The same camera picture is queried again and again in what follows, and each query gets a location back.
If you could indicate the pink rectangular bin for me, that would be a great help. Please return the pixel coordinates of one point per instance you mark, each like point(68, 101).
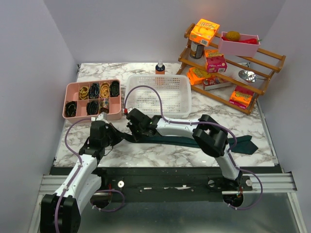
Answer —
point(238, 49)

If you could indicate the dark green tie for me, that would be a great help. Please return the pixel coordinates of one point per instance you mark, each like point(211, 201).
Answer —
point(244, 144)

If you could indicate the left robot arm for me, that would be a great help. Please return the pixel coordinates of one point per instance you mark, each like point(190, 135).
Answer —
point(61, 211)

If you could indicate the yellow rolled tie left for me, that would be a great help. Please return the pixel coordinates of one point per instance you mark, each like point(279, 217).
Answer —
point(83, 93)

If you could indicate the orange sponge box top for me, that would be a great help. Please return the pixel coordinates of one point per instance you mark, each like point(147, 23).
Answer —
point(204, 32)

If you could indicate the black rolled tie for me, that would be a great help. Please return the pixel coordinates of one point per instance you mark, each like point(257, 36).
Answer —
point(70, 109)
point(115, 89)
point(92, 108)

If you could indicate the yellow rolled tie right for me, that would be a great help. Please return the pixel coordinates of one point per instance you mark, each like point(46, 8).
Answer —
point(105, 90)

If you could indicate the orange spray bottle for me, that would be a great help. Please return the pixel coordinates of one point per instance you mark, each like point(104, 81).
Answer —
point(160, 68)

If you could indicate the black rolled tie top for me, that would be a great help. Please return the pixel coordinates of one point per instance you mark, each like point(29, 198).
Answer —
point(115, 89)

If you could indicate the dark jar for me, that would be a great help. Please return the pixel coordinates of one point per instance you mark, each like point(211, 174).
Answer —
point(196, 50)

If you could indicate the orange sponge box middle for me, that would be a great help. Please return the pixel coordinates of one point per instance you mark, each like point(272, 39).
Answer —
point(197, 76)

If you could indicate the red chili pepper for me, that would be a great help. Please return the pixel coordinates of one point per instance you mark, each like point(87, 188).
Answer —
point(247, 41)

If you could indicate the black rolled tie bottom left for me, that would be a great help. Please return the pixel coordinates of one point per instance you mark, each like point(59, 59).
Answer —
point(70, 109)

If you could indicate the orange sponge box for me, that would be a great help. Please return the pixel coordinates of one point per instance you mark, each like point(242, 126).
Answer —
point(204, 32)
point(197, 76)
point(241, 97)

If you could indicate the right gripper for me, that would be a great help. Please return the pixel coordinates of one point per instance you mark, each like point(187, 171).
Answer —
point(135, 136)

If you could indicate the wooden tiered rack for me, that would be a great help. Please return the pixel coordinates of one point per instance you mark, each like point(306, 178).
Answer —
point(231, 74)

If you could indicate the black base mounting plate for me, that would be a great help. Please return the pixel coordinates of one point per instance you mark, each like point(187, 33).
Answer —
point(162, 185)

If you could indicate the pink sponge box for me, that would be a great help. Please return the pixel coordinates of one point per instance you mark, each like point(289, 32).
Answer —
point(215, 61)

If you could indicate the dark blue rolled tie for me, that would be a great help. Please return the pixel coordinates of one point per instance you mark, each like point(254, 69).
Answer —
point(94, 91)

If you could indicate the white plastic basket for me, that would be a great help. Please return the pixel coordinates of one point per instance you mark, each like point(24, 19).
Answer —
point(151, 93)

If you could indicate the silver metal spoon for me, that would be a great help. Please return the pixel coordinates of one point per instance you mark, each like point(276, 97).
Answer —
point(249, 76)

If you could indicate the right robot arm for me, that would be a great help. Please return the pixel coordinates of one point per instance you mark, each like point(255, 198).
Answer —
point(205, 133)

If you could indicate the patterned rolled tie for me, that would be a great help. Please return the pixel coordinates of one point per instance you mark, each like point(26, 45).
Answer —
point(104, 105)

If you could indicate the pink compartment organizer box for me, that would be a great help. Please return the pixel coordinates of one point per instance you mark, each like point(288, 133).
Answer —
point(89, 99)

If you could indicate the orange sponge box lower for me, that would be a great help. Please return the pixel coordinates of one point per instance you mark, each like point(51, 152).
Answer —
point(241, 97)

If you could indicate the brown potato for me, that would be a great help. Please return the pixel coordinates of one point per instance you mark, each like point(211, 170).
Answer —
point(233, 36)

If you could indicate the white red flat box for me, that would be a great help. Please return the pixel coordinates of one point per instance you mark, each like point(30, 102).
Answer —
point(215, 82)

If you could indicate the yellow rolled tie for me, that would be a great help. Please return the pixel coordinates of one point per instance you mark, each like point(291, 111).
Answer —
point(83, 93)
point(105, 90)

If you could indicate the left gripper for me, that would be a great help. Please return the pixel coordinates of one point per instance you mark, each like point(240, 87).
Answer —
point(119, 136)

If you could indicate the black rolled tie bottom middle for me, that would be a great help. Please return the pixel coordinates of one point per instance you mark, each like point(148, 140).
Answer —
point(92, 108)

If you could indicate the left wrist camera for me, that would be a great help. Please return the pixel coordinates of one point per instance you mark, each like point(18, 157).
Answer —
point(102, 117)

